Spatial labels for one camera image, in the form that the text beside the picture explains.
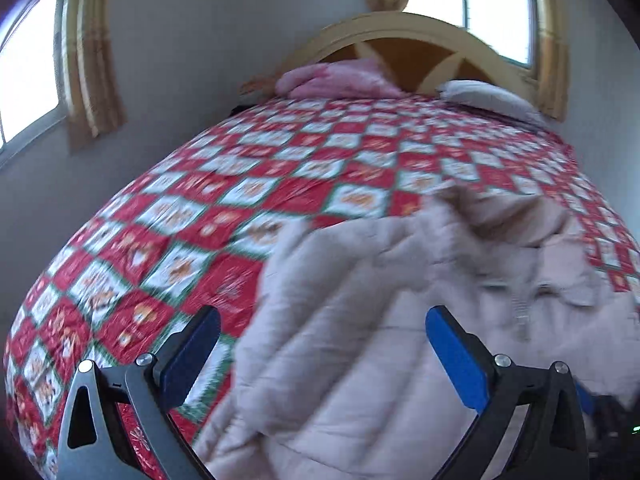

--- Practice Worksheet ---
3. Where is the side window yellow curtain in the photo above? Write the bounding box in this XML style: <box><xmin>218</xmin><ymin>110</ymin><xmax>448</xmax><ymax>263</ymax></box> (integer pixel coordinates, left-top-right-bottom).
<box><xmin>54</xmin><ymin>0</ymin><xmax>126</xmax><ymax>152</ymax></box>

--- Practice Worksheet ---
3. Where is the headboard window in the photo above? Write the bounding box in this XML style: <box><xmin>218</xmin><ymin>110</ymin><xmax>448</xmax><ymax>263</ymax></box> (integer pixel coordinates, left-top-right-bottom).
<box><xmin>405</xmin><ymin>0</ymin><xmax>538</xmax><ymax>68</ymax></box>

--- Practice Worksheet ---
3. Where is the beige puffer coat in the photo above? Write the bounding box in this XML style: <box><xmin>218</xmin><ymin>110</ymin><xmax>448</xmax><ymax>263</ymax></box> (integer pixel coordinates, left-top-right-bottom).
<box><xmin>195</xmin><ymin>183</ymin><xmax>639</xmax><ymax>479</ymax></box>

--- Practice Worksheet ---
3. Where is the yellow curtain right of headboard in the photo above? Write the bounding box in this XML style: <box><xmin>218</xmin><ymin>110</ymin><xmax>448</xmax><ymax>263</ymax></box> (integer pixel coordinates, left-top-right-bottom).
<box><xmin>536</xmin><ymin>0</ymin><xmax>570</xmax><ymax>122</ymax></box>

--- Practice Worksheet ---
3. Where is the pink folded blanket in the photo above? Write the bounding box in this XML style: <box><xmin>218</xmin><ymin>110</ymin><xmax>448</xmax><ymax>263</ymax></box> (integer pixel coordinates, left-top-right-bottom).
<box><xmin>274</xmin><ymin>58</ymin><xmax>405</xmax><ymax>99</ymax></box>

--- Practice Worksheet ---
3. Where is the striped white pillow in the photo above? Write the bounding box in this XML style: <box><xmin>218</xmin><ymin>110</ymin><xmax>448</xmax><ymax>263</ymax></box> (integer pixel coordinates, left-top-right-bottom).
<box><xmin>436</xmin><ymin>80</ymin><xmax>544</xmax><ymax>127</ymax></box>

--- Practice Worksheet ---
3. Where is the yellow wooden headboard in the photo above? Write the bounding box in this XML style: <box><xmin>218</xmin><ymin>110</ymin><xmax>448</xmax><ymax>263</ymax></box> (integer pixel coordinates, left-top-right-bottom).
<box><xmin>281</xmin><ymin>11</ymin><xmax>534</xmax><ymax>102</ymax></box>

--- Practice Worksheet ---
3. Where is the red patchwork bedspread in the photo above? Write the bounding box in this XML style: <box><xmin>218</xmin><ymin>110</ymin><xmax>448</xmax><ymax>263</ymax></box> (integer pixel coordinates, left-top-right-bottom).
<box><xmin>3</xmin><ymin>96</ymin><xmax>639</xmax><ymax>479</ymax></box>

